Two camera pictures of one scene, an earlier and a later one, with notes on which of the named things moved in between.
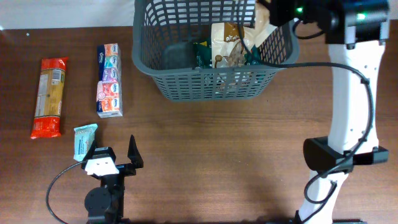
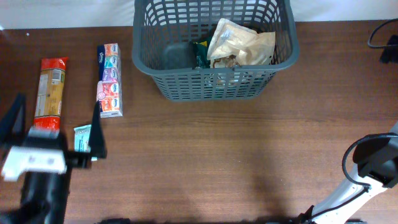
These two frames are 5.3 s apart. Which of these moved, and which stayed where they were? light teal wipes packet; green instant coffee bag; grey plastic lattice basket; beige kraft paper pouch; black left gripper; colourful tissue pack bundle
Moved: black left gripper; beige kraft paper pouch
Stayed: colourful tissue pack bundle; light teal wipes packet; grey plastic lattice basket; green instant coffee bag
